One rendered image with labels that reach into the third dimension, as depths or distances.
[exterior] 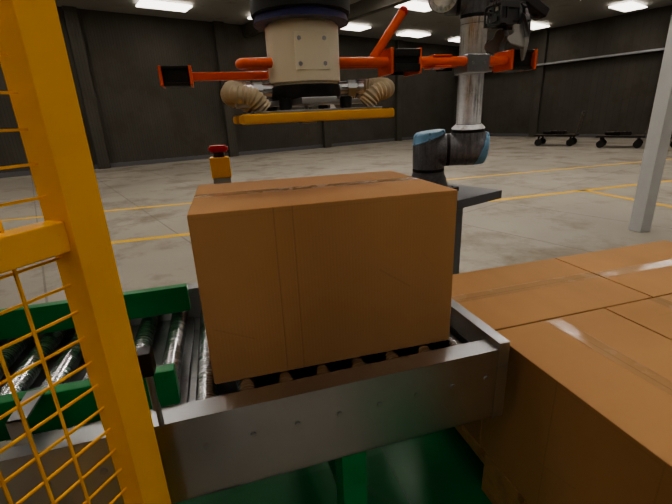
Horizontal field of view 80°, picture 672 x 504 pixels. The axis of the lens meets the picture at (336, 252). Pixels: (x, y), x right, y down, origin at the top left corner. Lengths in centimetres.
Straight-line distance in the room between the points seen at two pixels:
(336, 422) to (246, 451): 19
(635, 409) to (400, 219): 60
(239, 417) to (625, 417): 75
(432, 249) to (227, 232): 48
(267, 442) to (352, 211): 51
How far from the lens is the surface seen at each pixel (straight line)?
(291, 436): 92
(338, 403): 89
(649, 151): 453
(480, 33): 198
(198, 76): 127
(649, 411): 105
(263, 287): 89
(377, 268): 94
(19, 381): 127
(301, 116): 90
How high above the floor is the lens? 112
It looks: 19 degrees down
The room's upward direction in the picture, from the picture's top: 2 degrees counter-clockwise
